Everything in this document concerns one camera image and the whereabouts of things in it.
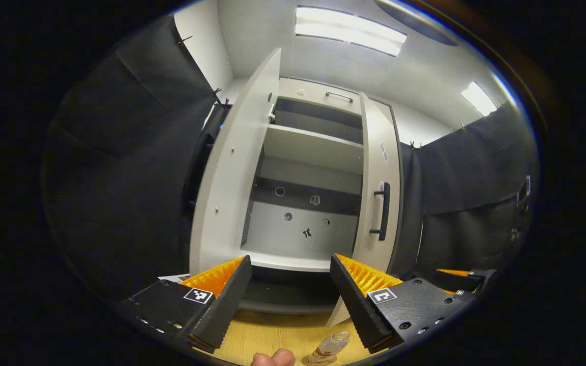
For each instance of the white cabinet shelf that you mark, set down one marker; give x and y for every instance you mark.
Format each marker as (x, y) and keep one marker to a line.
(288, 260)
(313, 147)

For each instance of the clear plastic bottle red label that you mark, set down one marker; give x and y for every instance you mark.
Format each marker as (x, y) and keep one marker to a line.
(331, 345)

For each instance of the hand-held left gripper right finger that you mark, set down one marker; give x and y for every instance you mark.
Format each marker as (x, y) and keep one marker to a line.
(359, 305)

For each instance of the metal door hinge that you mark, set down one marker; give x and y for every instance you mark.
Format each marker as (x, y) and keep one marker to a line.
(272, 113)

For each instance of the ceiling light panel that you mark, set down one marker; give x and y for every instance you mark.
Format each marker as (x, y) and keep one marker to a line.
(349, 30)
(478, 99)

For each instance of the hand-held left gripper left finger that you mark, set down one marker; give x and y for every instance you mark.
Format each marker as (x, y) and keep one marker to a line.
(227, 305)

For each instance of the white grey cabinet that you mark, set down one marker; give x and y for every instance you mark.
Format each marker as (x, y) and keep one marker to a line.
(313, 147)

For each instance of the white cabinet door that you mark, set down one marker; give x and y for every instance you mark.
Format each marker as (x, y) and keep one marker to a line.
(232, 178)
(374, 147)

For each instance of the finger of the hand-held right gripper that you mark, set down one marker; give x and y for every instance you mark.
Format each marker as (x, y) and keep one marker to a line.
(463, 280)

